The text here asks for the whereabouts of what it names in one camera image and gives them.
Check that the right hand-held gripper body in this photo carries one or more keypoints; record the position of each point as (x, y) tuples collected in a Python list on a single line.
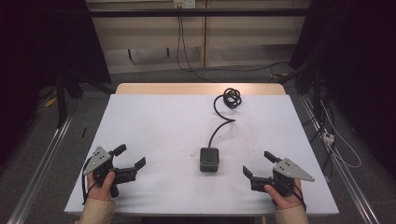
[(288, 169)]

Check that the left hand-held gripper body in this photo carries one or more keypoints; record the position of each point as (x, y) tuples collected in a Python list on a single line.
[(124, 174)]

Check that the person's left hand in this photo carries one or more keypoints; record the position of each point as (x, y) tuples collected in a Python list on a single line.
[(100, 192)]

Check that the person's right hand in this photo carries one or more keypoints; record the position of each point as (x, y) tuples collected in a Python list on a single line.
[(288, 201)]

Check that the small black stick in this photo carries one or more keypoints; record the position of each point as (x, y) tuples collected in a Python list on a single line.
[(83, 132)]

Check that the black box device with button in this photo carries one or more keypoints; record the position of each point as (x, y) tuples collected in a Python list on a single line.
[(209, 159)]

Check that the white table cover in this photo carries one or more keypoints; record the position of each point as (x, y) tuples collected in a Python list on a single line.
[(168, 130)]

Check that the white power plug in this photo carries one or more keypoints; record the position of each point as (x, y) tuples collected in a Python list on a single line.
[(328, 137)]

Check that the black metal stand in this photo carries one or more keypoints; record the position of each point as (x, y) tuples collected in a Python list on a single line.
[(61, 99)]

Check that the wooden table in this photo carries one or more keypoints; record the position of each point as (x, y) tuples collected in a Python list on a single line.
[(186, 88)]

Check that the black curtain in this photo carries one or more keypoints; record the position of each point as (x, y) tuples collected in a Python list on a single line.
[(40, 46), (358, 62)]

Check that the black horizontal bar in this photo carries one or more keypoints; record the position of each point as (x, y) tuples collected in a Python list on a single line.
[(199, 12)]

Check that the aluminium floor rail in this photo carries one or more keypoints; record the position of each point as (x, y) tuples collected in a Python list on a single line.
[(342, 174), (40, 171)]

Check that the white wall outlet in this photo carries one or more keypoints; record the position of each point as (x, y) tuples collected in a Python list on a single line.
[(184, 3)]

